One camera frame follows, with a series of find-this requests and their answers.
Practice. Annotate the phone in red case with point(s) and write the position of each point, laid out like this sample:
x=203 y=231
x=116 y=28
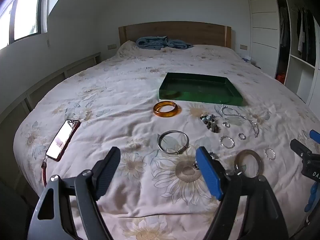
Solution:
x=62 y=140

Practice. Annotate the hanging clothes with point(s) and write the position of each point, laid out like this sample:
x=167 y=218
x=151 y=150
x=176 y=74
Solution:
x=302 y=35

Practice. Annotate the green tray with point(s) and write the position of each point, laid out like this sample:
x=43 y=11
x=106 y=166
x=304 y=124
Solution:
x=200 y=90

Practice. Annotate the silver bangle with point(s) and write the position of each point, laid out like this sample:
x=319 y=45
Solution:
x=178 y=152

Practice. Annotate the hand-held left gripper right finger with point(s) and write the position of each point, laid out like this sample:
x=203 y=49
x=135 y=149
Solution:
x=210 y=175

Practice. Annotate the blue blanket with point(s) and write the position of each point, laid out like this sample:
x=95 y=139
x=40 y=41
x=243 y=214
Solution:
x=150 y=43

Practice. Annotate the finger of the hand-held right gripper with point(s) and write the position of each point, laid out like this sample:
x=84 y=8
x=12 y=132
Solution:
x=315 y=135
x=300 y=148

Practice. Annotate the person's right hand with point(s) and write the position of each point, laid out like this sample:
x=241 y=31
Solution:
x=310 y=197

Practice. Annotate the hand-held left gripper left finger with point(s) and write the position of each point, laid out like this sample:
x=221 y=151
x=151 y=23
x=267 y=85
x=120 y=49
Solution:
x=107 y=172

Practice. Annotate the tissue box on nightstand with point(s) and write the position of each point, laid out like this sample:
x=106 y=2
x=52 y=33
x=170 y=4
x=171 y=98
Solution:
x=246 y=59

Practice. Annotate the amber bangle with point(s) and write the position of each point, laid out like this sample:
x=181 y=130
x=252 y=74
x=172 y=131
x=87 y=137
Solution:
x=166 y=115

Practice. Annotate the wall socket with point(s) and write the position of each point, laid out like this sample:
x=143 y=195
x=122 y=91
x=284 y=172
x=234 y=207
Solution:
x=243 y=47
x=112 y=46

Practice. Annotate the wooden headboard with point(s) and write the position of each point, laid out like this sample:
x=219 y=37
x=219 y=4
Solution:
x=187 y=32

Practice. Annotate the white wardrobe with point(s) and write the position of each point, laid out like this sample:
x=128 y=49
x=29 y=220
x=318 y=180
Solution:
x=265 y=30

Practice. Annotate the low wooden wall cabinet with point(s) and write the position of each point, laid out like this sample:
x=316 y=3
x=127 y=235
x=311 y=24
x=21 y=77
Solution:
x=75 y=66

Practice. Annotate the window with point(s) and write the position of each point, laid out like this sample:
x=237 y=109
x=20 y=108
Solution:
x=25 y=12

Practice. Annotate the brown grey bangle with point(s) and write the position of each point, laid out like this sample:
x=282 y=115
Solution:
x=260 y=163

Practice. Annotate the red container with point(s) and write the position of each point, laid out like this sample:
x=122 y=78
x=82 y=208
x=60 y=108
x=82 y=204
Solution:
x=280 y=78

